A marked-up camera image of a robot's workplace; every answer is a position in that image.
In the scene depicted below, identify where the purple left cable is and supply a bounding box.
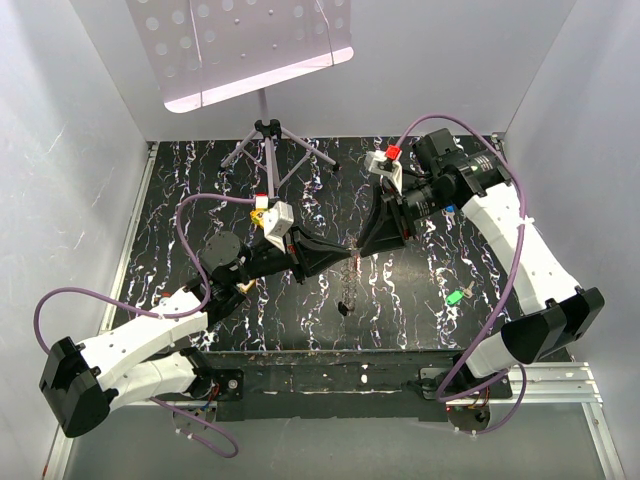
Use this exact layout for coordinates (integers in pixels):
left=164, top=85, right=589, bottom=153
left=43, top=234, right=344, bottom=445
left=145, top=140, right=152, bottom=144
left=33, top=193, right=269, bottom=459

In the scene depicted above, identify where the yellow green toy block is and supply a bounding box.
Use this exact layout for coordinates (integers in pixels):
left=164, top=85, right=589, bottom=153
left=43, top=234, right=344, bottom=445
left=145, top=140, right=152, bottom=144
left=250, top=209, right=267, bottom=229

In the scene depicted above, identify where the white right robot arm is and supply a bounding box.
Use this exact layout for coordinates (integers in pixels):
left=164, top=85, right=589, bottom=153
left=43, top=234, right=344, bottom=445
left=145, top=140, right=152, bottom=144
left=357, top=129, right=605, bottom=398

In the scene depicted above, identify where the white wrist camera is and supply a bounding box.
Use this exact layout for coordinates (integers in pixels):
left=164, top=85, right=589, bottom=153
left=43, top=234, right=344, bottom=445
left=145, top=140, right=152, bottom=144
left=364, top=145, right=403, bottom=194
left=263, top=201, right=294, bottom=252

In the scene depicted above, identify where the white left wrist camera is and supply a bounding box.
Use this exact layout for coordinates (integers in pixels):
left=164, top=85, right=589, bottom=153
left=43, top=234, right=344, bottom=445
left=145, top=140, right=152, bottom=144
left=263, top=201, right=294, bottom=252

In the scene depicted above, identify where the perforated music stand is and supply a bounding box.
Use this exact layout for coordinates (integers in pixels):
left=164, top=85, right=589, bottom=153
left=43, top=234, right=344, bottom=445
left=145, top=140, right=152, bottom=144
left=127, top=0, right=354, bottom=197

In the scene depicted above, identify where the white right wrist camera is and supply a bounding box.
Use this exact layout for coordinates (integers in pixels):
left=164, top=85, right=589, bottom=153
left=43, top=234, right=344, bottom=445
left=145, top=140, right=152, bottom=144
left=364, top=145, right=403, bottom=194

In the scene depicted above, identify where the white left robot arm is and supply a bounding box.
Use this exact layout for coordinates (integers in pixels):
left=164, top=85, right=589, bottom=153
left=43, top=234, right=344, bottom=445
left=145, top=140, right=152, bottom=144
left=39, top=226, right=352, bottom=438

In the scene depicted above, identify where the yellow tagged key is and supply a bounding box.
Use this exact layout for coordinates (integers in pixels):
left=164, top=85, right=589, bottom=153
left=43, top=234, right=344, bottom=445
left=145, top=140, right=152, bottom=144
left=236, top=279, right=256, bottom=294

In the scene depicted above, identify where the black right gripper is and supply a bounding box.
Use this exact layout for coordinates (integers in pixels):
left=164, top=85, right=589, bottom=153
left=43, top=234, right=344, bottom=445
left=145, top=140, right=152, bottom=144
left=354, top=179, right=452, bottom=259

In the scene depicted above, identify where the green tagged key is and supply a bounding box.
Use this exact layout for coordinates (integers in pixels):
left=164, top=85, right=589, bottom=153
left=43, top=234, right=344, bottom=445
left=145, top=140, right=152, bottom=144
left=445, top=281, right=475, bottom=306

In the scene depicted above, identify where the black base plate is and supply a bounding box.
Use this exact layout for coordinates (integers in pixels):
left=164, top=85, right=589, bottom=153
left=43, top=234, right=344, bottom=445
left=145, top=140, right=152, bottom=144
left=154, top=349, right=516, bottom=424

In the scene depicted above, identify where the purple cable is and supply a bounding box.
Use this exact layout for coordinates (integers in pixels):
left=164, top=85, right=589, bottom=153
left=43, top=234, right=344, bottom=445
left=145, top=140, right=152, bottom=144
left=399, top=113, right=530, bottom=434
left=33, top=193, right=269, bottom=459

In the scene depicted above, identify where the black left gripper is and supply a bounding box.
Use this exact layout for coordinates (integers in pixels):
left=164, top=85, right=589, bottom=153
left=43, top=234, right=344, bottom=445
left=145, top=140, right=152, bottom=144
left=230, top=219, right=351, bottom=285

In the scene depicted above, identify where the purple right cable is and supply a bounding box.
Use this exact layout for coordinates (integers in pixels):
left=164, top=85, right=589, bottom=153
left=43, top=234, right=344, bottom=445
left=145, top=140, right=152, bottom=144
left=399, top=113, right=530, bottom=434

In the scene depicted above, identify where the blue tagged key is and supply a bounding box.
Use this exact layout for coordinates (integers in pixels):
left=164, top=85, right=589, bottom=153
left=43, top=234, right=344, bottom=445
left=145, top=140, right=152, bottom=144
left=444, top=205, right=455, bottom=225

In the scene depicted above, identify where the aluminium frame rail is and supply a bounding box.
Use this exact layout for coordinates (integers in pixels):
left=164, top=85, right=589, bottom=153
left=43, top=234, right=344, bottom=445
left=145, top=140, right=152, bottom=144
left=444, top=362, right=604, bottom=406

